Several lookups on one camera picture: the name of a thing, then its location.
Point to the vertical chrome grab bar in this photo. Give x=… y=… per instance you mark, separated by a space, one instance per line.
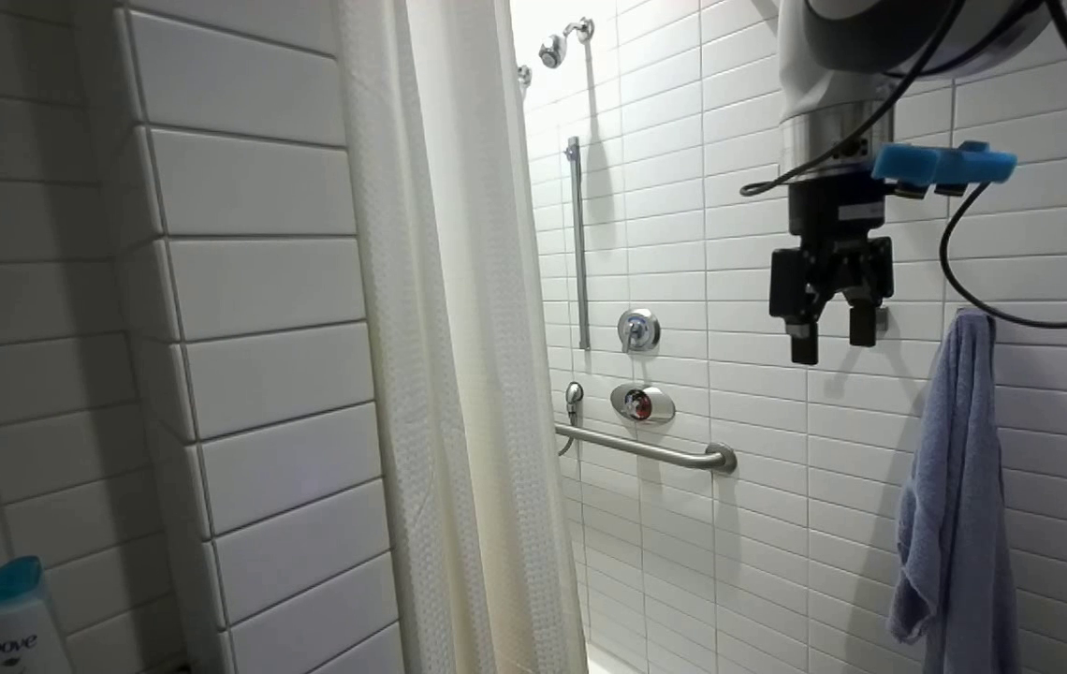
x=577 y=249

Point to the long chrome grab bar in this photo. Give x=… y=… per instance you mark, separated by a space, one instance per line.
x=649 y=449

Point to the white shower curtain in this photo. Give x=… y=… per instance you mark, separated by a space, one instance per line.
x=458 y=351

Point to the blue towel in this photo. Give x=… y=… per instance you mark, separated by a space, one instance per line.
x=949 y=525

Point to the chrome shower head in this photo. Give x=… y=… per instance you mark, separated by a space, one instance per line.
x=562 y=39

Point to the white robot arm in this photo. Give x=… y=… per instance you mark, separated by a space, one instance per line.
x=881 y=59

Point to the round chrome shower valve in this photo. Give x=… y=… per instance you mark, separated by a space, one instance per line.
x=638 y=333

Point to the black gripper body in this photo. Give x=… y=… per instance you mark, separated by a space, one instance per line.
x=833 y=249

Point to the white teal Dove bottle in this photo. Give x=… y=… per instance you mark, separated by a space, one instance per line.
x=11 y=623

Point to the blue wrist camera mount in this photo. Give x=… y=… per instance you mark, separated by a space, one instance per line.
x=946 y=167

